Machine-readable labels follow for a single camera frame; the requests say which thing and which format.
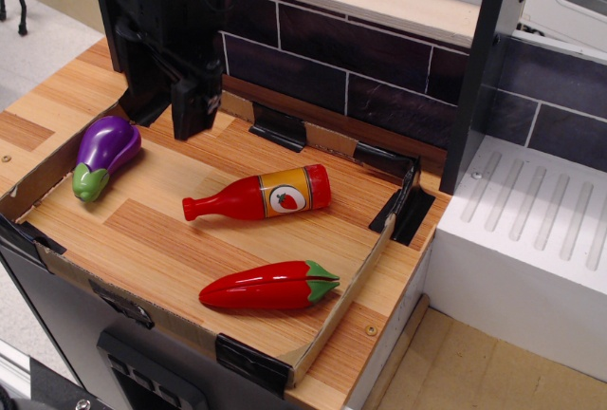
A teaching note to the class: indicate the white toy sink drainboard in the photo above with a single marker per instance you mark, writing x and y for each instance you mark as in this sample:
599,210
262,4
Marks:
520,253

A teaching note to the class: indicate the cardboard fence with black tape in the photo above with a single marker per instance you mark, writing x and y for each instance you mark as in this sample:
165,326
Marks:
134,255

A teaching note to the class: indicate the purple toy eggplant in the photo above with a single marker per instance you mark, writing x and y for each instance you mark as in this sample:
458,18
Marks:
107,144

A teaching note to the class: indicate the red hot sauce bottle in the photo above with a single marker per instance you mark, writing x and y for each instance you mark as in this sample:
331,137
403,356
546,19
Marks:
264,196

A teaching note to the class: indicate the black oven control panel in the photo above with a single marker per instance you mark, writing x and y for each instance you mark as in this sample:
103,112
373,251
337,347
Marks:
145,383

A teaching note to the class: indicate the dark vertical post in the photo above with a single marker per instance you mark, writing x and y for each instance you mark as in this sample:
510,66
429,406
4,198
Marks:
496,23

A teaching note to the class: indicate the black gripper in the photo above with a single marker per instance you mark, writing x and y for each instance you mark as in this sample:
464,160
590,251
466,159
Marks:
163,40

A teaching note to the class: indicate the red toy chili pepper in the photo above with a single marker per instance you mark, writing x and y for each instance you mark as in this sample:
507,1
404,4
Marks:
285,285

